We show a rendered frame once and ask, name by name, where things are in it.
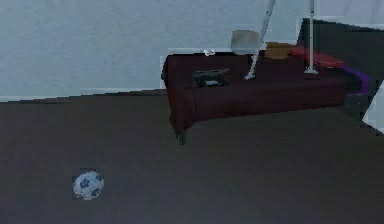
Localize black headboard panel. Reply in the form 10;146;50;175
297;18;384;88

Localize red cloth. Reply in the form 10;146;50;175
288;47;346;69

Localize white upright pole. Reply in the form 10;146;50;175
303;0;319;75

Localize white slanted pole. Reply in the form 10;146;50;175
244;0;277;81

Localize grey pillow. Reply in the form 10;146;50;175
230;29;261;56

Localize black laptop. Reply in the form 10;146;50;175
191;68;232;89

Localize purple cloth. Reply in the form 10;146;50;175
341;65;372;96

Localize white and blue ball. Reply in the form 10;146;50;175
72;170;105;201

